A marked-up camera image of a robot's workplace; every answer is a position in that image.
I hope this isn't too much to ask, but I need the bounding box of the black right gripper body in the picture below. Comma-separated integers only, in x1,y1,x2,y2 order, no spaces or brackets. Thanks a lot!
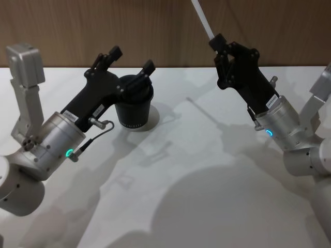
216,48,281,117

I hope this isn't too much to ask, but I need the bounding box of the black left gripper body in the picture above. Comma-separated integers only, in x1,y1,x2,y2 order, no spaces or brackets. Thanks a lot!
61,67,128,133

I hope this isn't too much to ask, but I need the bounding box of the white plastic straw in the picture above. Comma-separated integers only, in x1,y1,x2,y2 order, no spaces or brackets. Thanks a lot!
190,0,215,41

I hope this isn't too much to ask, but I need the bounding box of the black paper cup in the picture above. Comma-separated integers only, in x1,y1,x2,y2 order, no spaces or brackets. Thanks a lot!
113,74,155,130

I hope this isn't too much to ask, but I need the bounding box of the dark left gripper cable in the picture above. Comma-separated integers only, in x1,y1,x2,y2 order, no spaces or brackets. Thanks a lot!
69,117,115,162

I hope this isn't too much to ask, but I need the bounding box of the dark gripper cable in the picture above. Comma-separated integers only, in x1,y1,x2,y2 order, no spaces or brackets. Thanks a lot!
247,107,262,132
69,117,115,162

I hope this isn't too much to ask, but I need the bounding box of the dark right gripper cable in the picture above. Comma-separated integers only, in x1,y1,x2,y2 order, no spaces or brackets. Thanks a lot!
247,107,262,132

